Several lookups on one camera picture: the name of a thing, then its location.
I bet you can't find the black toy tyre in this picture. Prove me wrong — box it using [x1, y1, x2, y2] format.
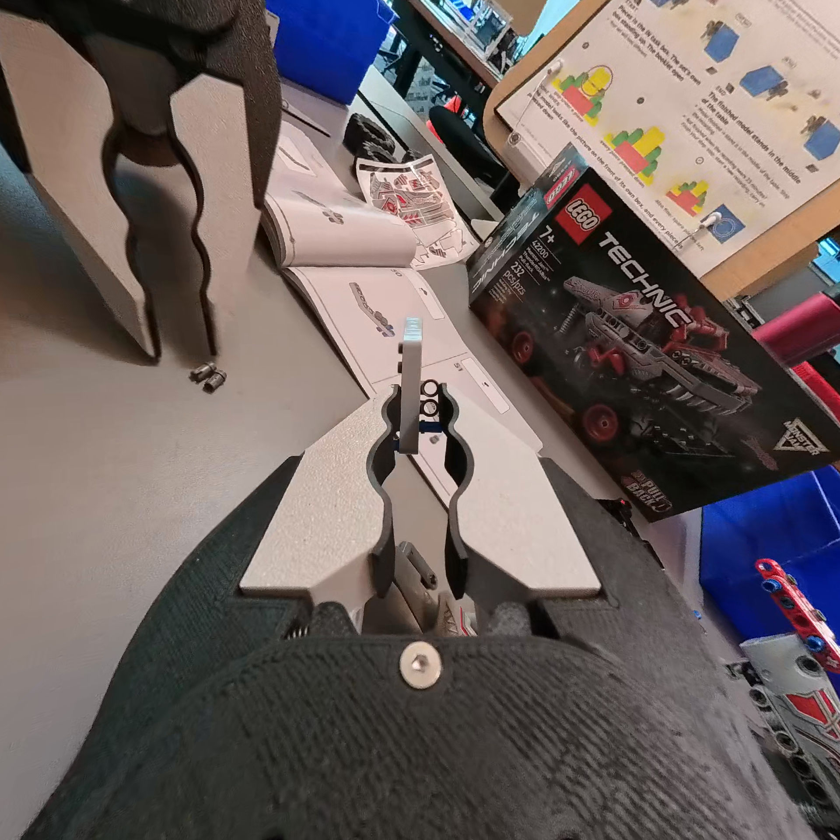
[343, 112, 403, 164]

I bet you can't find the wooden framed instruction board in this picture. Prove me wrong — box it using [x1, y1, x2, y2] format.
[482, 0, 840, 283]

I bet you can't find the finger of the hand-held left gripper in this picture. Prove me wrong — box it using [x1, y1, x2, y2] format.
[0, 10, 164, 362]
[167, 71, 260, 357]

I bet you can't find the grey angled toy beam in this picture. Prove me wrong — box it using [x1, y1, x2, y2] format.
[394, 317, 427, 457]

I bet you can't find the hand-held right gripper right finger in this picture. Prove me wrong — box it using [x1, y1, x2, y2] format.
[438, 384, 602, 631]

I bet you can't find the black toy set box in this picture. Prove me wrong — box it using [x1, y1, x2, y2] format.
[466, 141, 840, 524]

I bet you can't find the grey toy connector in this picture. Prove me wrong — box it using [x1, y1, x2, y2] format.
[397, 541, 439, 592]

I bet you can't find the blue plastic bin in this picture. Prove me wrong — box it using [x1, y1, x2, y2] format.
[266, 0, 398, 106]
[697, 465, 840, 647]

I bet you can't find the background table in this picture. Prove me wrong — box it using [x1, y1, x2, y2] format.
[394, 0, 546, 89]

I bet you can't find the sticker sheet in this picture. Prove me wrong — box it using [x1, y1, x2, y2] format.
[354, 154, 483, 271]

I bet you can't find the black office chair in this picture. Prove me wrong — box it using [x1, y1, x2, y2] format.
[427, 105, 519, 211]

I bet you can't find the small grey printed toy piece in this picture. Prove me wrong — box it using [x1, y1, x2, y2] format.
[436, 591, 480, 637]

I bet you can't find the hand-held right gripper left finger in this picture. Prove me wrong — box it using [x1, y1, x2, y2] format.
[238, 386, 403, 636]

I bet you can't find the red plastic bin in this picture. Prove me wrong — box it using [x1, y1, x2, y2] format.
[751, 292, 840, 401]

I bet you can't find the grey desk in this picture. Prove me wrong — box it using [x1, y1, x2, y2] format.
[0, 66, 756, 834]

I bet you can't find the white instruction booklet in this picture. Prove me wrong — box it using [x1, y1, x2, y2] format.
[259, 125, 546, 506]

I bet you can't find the partly built toy vehicle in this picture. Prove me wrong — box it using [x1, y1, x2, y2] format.
[725, 558, 840, 840]

